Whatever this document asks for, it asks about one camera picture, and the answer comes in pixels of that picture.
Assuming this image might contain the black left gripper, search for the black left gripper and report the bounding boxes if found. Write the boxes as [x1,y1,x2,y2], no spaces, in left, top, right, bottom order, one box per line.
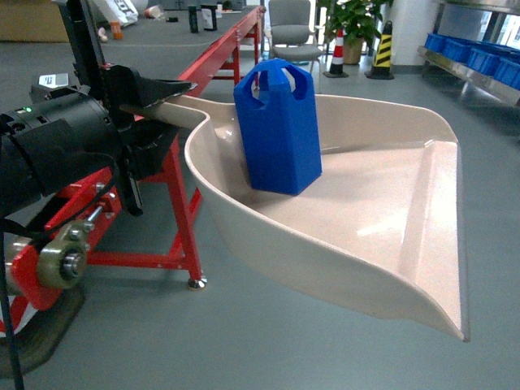
[15,65,197,215]

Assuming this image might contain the blue plastic part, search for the blue plastic part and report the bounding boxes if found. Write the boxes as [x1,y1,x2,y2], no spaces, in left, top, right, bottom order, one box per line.
[233,58,322,195]

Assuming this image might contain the beige plastic dustpan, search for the beige plastic dustpan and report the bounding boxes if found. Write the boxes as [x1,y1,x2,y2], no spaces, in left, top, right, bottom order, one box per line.
[140,94,470,341]

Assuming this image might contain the steel shelf rack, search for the steel shelf rack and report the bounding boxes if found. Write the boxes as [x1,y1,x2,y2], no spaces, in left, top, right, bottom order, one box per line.
[418,1,519,106]

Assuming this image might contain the orange can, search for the orange can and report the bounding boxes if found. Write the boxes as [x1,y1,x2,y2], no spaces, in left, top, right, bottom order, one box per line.
[110,21,124,40]

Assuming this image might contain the black rectangular container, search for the black rectangular container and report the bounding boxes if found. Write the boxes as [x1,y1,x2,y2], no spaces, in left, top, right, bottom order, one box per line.
[188,6,199,33]

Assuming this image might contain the grey office chair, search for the grey office chair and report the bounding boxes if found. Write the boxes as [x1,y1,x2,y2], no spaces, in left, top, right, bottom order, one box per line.
[266,0,323,93]

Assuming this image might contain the cardboard box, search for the cardboard box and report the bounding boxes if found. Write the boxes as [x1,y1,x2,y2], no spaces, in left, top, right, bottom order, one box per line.
[1,1,68,43]

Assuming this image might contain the red white traffic cone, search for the red white traffic cone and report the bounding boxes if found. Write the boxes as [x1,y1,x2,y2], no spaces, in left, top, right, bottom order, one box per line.
[323,28,349,78]

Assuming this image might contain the green potted plant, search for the green potted plant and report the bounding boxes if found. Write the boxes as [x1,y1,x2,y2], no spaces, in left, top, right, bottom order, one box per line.
[317,0,394,65]

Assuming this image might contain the yellow black traffic cone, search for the yellow black traffic cone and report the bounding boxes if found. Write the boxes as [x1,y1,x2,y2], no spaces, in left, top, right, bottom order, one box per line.
[365,20,394,80]

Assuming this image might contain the red white barrier base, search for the red white barrier base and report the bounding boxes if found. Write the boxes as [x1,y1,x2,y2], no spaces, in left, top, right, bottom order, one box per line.
[9,285,85,375]

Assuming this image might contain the red conveyor table frame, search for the red conveyor table frame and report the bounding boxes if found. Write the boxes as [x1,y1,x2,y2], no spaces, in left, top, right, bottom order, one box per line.
[7,6,267,312]

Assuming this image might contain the black cable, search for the black cable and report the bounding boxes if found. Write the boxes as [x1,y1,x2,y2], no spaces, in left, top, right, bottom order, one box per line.
[0,152,123,390]

